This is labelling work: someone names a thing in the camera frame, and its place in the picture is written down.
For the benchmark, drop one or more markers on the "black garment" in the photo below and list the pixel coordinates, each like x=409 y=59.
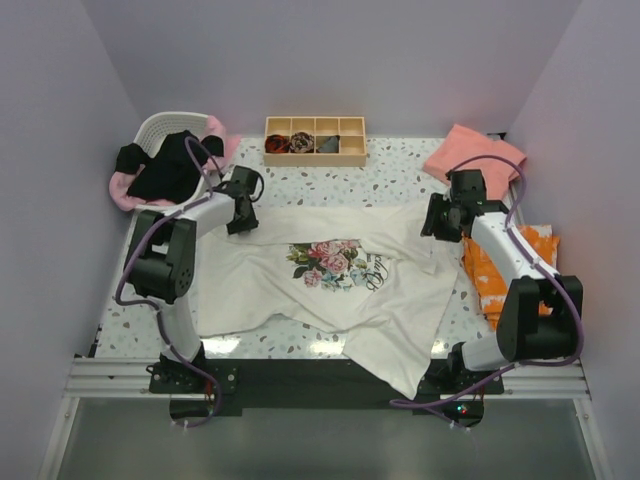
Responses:
x=173 y=174

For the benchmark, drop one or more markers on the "grey folded cloth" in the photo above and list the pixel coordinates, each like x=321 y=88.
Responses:
x=328 y=144

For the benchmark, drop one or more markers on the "aluminium frame rail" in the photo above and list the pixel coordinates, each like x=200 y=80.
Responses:
x=110 y=426

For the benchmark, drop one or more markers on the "white plastic laundry basket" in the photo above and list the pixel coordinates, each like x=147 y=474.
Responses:
x=150 y=136

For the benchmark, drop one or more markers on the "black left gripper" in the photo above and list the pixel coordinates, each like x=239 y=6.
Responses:
x=249 y=224

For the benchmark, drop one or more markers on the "light pink garment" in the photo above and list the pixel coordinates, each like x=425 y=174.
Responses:
x=212 y=127

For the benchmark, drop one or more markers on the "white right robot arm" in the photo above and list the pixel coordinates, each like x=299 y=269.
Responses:
x=540 y=322

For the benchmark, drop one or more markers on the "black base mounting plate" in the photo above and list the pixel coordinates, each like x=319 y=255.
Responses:
x=228 y=387

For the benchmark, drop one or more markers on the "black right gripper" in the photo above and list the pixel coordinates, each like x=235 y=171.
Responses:
x=432 y=226

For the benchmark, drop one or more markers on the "floral rolled tie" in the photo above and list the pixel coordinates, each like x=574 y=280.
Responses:
x=301 y=142

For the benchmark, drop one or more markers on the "orange navy rolled tie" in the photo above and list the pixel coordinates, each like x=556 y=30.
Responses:
x=277 y=144

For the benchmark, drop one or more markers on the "salmon pink folded shirt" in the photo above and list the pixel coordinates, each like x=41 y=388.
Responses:
x=463 y=143

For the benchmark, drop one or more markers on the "wooden compartment organizer box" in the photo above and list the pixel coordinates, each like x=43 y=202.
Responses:
x=353 y=141

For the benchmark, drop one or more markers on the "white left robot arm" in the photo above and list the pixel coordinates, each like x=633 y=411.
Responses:
x=160 y=264

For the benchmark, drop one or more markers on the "orange tie-dye folded shirt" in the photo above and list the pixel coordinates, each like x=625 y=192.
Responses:
x=489 y=285

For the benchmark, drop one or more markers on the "white floral print t-shirt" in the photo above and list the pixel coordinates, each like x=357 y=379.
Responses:
x=366 y=272

